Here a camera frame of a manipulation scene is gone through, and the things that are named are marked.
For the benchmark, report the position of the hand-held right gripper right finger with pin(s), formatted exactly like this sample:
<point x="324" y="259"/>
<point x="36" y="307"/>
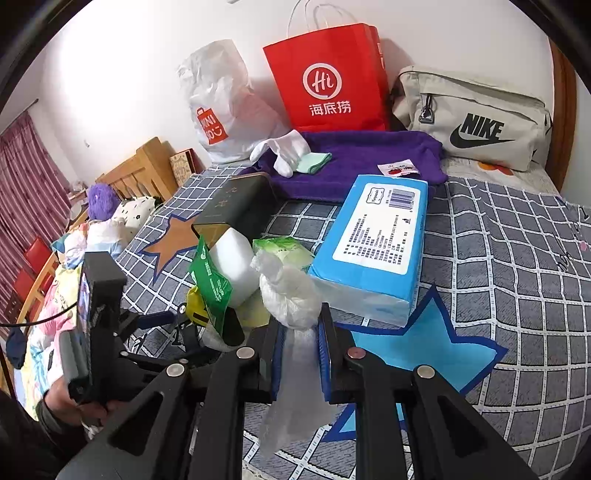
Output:
<point x="324" y="364"/>

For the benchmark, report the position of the white sponge block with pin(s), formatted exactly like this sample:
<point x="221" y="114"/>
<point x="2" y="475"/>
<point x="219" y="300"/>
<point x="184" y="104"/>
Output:
<point x="235" y="263"/>

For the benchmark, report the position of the dark blue cloth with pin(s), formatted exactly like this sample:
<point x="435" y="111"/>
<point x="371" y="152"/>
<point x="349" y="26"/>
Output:
<point x="16" y="348"/>

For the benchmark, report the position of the brown patterned box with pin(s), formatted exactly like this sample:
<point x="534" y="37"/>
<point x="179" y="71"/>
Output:
<point x="182" y="166"/>

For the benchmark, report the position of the purple plush toy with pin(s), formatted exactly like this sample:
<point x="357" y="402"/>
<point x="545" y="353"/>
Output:
<point x="102" y="201"/>

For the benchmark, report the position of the wooden door frame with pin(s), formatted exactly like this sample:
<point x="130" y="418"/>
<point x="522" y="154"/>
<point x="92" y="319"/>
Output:
<point x="563" y="115"/>

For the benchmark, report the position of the wooden headboard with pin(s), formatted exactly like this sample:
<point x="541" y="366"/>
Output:
<point x="147" y="161"/>

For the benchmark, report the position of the yellow Adidas pouch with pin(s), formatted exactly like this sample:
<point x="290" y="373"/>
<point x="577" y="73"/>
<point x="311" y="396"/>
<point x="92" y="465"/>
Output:
<point x="194" y="307"/>

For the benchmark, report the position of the mint green cloth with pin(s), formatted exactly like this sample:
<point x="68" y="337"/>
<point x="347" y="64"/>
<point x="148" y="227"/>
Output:
<point x="314" y="162"/>

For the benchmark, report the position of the grey checked bedspread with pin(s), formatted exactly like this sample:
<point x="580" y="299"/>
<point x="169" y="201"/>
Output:
<point x="508" y="277"/>

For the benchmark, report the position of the white mesh net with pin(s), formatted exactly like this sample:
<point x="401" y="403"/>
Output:
<point x="291" y="295"/>

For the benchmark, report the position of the beige sling bag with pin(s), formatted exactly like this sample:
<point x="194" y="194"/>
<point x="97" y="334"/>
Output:
<point x="461" y="101"/>

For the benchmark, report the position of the person's left forearm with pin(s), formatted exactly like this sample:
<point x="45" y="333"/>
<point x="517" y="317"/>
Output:
<point x="27" y="438"/>

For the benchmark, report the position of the dark rectangular box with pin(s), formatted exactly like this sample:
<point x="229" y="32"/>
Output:
<point x="235" y="203"/>

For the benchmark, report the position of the green plastic packet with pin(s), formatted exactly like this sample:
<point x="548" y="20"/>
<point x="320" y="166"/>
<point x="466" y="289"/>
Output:
<point x="212" y="284"/>

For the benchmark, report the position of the white star print pillow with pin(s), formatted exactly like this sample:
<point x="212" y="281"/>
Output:
<point x="134" y="210"/>

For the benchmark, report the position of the small red white sachet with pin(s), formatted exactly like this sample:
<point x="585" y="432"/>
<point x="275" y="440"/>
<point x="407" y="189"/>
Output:
<point x="397" y="169"/>

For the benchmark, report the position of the light green wipes pack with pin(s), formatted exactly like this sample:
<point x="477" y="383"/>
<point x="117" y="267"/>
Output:
<point x="288" y="251"/>

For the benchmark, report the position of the white sock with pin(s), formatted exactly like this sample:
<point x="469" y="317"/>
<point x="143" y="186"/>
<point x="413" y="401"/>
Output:
<point x="286" y="145"/>

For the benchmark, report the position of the white blue bedding bundle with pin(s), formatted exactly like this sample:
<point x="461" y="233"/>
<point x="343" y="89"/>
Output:
<point x="101" y="235"/>

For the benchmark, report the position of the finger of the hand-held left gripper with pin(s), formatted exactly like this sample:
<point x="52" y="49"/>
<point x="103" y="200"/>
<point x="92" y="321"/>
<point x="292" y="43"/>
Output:
<point x="191" y="344"/>
<point x="152" y="320"/>

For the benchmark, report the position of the person's left hand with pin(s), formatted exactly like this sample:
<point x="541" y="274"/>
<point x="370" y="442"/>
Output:
<point x="60" y="397"/>

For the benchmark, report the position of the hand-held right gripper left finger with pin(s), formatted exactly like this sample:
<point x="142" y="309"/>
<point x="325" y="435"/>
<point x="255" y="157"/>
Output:
<point x="277" y="374"/>

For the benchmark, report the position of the blue tissue pack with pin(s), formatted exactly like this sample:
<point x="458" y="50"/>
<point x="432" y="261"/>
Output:
<point x="369" y="240"/>

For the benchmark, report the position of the red chair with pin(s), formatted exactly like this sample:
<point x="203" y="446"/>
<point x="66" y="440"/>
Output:
<point x="38" y="251"/>
<point x="24" y="285"/>

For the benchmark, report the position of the red paper bag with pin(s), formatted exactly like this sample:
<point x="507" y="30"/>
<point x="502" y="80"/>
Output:
<point x="332" y="60"/>

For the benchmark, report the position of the purple towel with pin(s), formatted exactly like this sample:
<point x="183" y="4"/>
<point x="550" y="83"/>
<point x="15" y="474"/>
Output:
<point x="360" y="157"/>

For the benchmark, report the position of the white plastic bag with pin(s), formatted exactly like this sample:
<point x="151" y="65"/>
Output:
<point x="221" y="92"/>

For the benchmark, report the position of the pink cartoon print quilt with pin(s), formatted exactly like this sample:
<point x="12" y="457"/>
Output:
<point x="51" y="337"/>

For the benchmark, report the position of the red striped curtain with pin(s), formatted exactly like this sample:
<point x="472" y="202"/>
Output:
<point x="27" y="184"/>

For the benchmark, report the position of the white orange print sheet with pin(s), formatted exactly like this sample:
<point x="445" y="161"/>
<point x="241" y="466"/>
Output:
<point x="508" y="177"/>

